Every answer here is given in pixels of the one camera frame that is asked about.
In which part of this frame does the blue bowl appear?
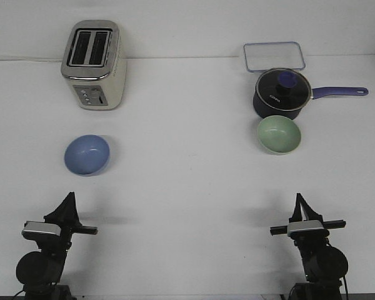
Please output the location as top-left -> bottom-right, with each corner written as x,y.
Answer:
64,134 -> 111,176

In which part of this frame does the dark blue saucepan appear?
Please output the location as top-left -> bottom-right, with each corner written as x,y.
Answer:
253,87 -> 369,120

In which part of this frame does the green bowl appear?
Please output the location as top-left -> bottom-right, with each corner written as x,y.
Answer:
256,115 -> 302,155

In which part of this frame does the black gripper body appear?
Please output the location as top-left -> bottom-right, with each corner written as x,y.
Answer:
269,219 -> 346,250
44,213 -> 98,250

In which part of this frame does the glass pot lid blue knob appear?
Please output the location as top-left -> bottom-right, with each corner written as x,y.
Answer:
256,68 -> 311,97

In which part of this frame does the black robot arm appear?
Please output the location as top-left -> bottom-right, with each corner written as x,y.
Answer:
16,192 -> 98,299
270,193 -> 349,299

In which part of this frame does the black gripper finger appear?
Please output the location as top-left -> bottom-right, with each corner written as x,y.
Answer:
291,193 -> 303,223
299,194 -> 323,222
48,192 -> 72,219
69,192 -> 79,223

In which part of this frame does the silver two-slot toaster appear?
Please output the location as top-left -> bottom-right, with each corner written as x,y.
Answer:
61,20 -> 127,111

